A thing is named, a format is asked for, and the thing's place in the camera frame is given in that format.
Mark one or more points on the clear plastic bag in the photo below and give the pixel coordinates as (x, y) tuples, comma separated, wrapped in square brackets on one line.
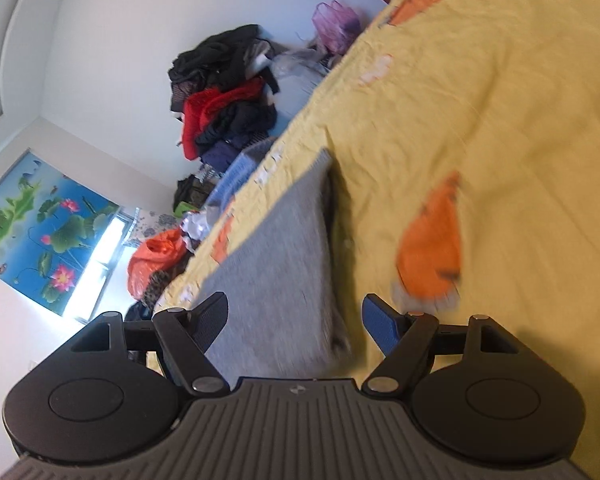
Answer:
[(292, 67)]

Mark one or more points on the dark navy garment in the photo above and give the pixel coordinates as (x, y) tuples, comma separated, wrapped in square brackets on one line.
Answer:
[(225, 152)]

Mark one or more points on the orange plastic bag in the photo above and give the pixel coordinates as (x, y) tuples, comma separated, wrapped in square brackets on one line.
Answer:
[(157, 260)]

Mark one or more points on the pink plastic bag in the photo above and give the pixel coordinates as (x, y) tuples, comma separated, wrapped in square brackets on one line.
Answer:
[(335, 22)]

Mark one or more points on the white crumpled cloth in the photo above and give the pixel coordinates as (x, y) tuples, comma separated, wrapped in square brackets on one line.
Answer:
[(195, 225)]

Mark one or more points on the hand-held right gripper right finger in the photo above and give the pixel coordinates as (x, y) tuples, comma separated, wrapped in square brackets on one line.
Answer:
[(380, 327)]

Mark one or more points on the leopard print cloth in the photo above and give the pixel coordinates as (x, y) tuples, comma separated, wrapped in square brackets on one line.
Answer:
[(157, 285)]

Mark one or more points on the red garment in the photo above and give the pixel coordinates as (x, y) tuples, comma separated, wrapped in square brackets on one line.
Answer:
[(205, 110)]

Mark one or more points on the grey sweater with navy sleeves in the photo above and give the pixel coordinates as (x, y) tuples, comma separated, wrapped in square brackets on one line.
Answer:
[(280, 270)]

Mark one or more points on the bright window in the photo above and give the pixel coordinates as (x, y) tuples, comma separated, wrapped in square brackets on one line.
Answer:
[(100, 265)]

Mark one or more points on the dark green garment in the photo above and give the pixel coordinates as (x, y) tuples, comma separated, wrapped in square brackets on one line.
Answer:
[(190, 195)]

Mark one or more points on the lotus wall poster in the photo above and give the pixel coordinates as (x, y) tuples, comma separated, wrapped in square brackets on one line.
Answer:
[(40, 220)]

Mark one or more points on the yellow printed bedsheet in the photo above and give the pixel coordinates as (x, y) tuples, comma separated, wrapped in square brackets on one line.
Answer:
[(505, 110)]

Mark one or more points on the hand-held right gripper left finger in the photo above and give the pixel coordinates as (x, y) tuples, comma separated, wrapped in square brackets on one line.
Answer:
[(212, 320)]

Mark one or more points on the dark floral cloth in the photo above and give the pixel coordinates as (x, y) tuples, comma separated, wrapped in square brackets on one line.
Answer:
[(137, 312)]

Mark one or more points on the white floral cloth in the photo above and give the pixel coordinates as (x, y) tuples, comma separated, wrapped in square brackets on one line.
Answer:
[(152, 222)]

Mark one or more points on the light blue knitted cloth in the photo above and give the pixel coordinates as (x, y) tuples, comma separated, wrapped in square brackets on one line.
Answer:
[(235, 175)]

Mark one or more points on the black garment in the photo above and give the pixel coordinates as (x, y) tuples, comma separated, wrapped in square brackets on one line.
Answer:
[(215, 55)]

